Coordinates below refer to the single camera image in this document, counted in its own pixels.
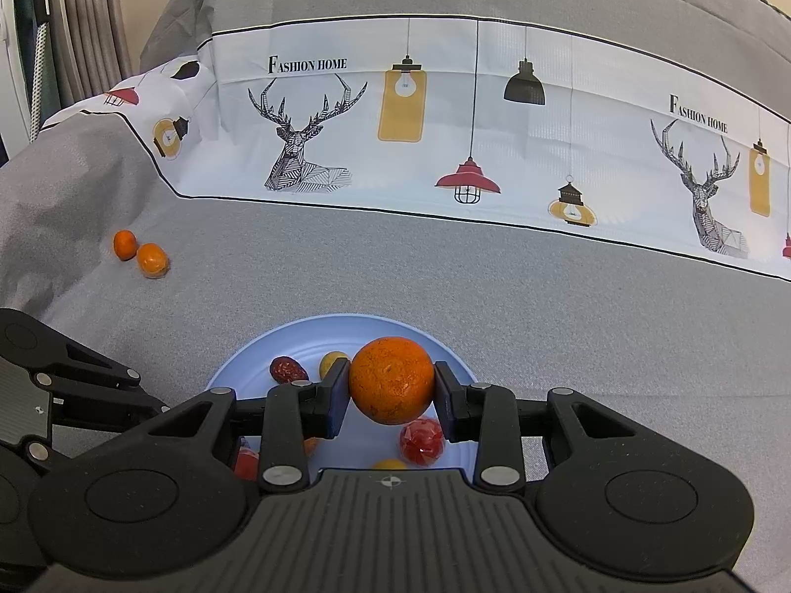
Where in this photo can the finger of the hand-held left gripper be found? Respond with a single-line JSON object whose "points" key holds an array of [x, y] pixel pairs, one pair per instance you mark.
{"points": [[40, 452], [111, 401]]}

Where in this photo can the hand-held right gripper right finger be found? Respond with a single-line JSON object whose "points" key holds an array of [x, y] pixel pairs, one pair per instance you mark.
{"points": [[443, 404]]}

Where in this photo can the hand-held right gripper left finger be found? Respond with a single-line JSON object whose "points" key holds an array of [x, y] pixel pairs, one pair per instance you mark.
{"points": [[338, 395]]}

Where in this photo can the small yellow fruit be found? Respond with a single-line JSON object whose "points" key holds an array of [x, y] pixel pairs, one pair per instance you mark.
{"points": [[330, 361], [389, 464]]}

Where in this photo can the red hawthorn ball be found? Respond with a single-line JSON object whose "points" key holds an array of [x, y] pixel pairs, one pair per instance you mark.
{"points": [[247, 464], [421, 440]]}

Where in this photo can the large orange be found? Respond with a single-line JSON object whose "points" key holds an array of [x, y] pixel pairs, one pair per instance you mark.
{"points": [[391, 380]]}

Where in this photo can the dark red jujube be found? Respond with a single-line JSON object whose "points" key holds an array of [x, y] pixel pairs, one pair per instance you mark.
{"points": [[287, 370]]}

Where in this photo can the light blue plate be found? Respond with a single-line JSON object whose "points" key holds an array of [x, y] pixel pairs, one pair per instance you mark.
{"points": [[371, 330]]}

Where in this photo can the small orange kumquat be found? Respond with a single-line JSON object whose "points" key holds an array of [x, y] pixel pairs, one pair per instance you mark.
{"points": [[152, 260], [125, 244]]}

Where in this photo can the grey curtain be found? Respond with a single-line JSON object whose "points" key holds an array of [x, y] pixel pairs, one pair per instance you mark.
{"points": [[86, 12]]}

